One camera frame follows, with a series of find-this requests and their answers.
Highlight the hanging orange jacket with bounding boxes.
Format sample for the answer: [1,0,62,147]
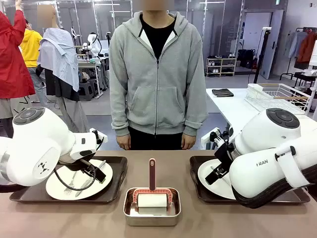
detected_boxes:
[296,32,317,64]

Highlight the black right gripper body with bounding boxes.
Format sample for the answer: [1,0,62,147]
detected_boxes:
[214,142,236,172]

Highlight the grey plastic stool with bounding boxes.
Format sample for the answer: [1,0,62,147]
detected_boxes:
[78,81,100,102]

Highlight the person in red jacket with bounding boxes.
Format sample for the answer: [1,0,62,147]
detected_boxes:
[0,0,36,139]

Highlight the person in yellow top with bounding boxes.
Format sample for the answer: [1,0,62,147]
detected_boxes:
[19,21,49,107]

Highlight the person's left hand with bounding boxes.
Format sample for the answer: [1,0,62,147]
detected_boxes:
[181,135,196,150]

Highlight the person in light blue shirt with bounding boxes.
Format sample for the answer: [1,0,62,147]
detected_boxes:
[37,4,90,133]

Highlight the pink lint roller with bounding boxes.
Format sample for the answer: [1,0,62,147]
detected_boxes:
[132,158,173,215]

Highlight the white wire dish rack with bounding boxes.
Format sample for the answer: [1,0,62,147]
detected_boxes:
[244,83,313,115]

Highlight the black clothes rack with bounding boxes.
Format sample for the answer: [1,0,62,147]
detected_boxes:
[279,26,317,81]

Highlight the black tripod stand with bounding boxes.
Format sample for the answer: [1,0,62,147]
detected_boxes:
[253,27,272,84]

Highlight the silver metal fork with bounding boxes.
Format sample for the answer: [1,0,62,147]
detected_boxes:
[63,171,78,195]

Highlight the silver metal knife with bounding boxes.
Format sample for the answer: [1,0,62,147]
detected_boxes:
[74,177,93,198]

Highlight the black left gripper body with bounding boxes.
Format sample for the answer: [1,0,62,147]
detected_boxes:
[58,158,97,175]

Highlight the rectangular steel tray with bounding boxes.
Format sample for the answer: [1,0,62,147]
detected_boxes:
[123,187,182,227]

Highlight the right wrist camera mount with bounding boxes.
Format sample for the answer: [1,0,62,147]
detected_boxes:
[201,126,235,150]

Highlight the dark brown serving tray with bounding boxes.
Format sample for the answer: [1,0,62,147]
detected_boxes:
[189,155,312,205]
[9,155,128,205]

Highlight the background work table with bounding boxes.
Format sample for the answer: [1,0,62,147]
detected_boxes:
[77,56,109,97]

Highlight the white round plate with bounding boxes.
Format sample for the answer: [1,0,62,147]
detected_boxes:
[197,158,239,200]
[46,159,114,201]

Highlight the black right arm cable sleeve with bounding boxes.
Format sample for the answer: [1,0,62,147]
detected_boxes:
[232,163,317,209]

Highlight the white side table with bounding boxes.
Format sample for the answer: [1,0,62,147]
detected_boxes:
[205,87,317,149]

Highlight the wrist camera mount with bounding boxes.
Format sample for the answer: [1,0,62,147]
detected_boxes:
[201,126,235,150]
[89,128,108,145]

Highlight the person's right forearm grey sleeve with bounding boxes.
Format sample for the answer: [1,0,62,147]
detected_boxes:
[109,81,132,137]

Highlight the white shoe rack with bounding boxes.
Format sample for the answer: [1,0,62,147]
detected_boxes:
[205,57,237,77]

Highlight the person in grey hoodie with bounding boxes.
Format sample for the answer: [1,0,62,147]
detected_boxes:
[108,0,209,151]

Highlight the black bags pile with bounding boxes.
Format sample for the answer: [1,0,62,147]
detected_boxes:
[237,49,257,69]

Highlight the person's right hand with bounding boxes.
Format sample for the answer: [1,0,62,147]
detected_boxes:
[116,135,131,151]

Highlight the hanging light blue shirt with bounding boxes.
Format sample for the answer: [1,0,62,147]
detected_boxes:
[284,31,307,60]

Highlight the person's left forearm grey sleeve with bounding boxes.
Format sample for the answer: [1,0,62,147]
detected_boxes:
[183,81,208,137]

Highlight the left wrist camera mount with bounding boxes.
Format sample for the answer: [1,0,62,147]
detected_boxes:
[89,128,108,145]

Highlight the white door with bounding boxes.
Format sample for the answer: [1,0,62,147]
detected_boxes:
[241,9,284,80]

